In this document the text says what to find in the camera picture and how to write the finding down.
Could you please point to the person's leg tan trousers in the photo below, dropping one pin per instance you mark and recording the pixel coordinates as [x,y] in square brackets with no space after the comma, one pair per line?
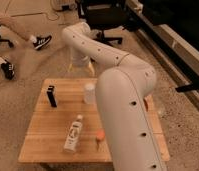
[16,27]

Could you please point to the black rectangular eraser block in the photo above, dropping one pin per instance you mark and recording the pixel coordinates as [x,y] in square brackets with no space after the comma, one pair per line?
[51,95]

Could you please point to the small orange toy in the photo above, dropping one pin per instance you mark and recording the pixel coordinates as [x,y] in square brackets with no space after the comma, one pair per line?
[99,138]

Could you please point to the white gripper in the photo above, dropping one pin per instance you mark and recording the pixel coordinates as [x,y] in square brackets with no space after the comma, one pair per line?
[78,59]

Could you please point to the translucent white ceramic cup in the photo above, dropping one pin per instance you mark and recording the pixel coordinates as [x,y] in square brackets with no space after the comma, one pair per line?
[89,93]

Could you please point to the long dark workbench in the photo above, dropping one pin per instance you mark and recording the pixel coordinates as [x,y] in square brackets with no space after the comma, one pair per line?
[186,57]

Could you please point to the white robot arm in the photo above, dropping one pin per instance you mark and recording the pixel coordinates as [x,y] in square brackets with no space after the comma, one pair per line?
[120,92]

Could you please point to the black office chair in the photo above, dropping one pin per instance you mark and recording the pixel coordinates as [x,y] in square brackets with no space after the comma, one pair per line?
[105,15]

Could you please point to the wooden table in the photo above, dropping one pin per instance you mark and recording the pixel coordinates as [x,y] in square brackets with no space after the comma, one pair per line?
[49,127]

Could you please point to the orange ceramic bowl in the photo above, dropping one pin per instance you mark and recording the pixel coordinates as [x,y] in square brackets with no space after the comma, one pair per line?
[146,104]

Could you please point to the black white sneaker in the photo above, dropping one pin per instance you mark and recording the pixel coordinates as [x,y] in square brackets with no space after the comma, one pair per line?
[42,41]
[8,70]

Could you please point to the white plastic bottle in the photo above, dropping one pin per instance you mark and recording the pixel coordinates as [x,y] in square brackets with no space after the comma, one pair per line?
[73,134]

